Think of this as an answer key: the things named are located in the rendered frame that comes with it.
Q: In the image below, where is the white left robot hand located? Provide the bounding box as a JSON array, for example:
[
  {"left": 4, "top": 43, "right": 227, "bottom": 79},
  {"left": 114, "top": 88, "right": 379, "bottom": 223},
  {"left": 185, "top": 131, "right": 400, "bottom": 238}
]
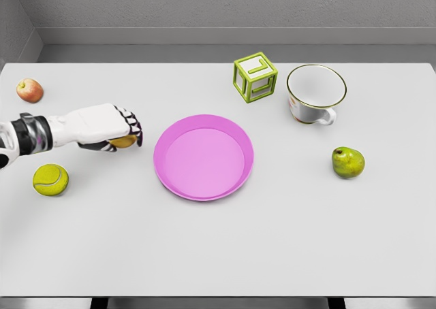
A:
[{"left": 66, "top": 103, "right": 144, "bottom": 153}]

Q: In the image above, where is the yellow lemon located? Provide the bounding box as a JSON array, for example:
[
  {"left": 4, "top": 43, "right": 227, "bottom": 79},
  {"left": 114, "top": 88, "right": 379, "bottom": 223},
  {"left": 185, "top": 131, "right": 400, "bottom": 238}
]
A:
[{"left": 108, "top": 134, "right": 138, "bottom": 150}]

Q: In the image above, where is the pink round plate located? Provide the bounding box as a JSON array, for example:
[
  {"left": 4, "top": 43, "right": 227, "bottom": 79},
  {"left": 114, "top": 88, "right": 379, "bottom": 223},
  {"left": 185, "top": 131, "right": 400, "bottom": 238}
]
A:
[{"left": 153, "top": 114, "right": 255, "bottom": 201}]

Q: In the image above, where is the yellow-green tennis ball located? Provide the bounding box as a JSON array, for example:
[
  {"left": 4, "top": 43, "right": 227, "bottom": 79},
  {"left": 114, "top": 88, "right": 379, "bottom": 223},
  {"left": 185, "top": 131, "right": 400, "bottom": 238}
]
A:
[{"left": 32, "top": 163, "right": 69, "bottom": 197}]

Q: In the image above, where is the red apple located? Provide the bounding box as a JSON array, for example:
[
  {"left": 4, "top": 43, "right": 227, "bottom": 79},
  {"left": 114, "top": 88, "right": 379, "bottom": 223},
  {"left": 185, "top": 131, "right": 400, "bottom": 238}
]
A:
[{"left": 16, "top": 78, "right": 44, "bottom": 104}]

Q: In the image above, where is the green and white letter block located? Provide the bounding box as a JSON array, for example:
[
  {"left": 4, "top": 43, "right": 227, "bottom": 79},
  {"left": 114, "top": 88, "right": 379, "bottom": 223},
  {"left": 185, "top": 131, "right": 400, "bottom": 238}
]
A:
[{"left": 233, "top": 52, "right": 279, "bottom": 104}]

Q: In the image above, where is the white cup with gold rim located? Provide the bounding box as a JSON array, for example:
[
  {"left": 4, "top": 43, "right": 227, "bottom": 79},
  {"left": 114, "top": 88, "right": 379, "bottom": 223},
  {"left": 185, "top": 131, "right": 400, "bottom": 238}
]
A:
[{"left": 286, "top": 64, "right": 347, "bottom": 126}]

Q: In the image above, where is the green pear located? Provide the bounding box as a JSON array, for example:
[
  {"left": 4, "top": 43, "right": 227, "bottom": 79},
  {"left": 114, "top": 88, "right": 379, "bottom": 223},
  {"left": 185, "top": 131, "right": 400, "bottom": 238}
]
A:
[{"left": 331, "top": 146, "right": 366, "bottom": 180}]

